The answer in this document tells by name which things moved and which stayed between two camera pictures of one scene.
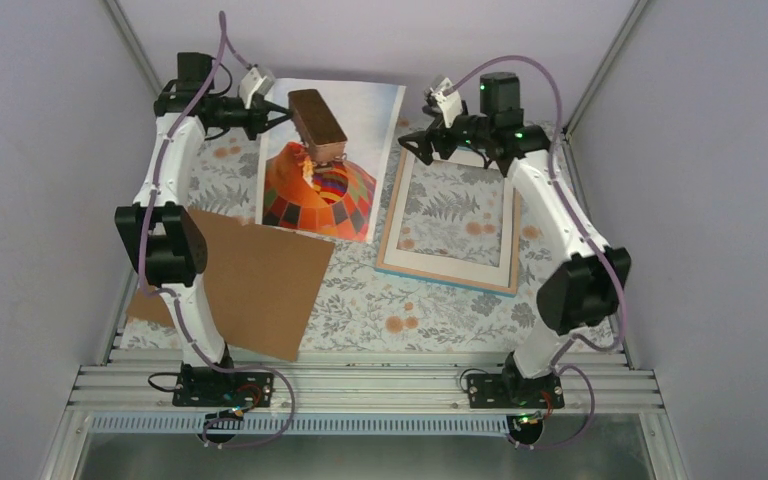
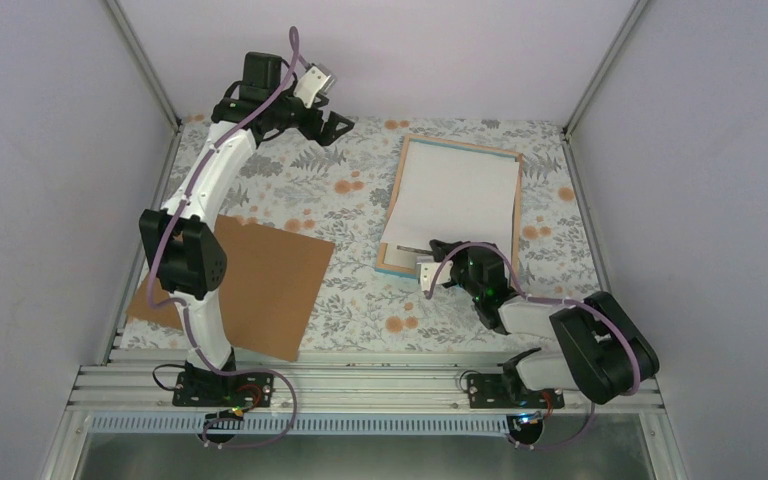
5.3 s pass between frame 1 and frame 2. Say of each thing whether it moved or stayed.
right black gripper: moved
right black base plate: stayed
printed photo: moved
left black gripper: moved
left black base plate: stayed
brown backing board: stayed
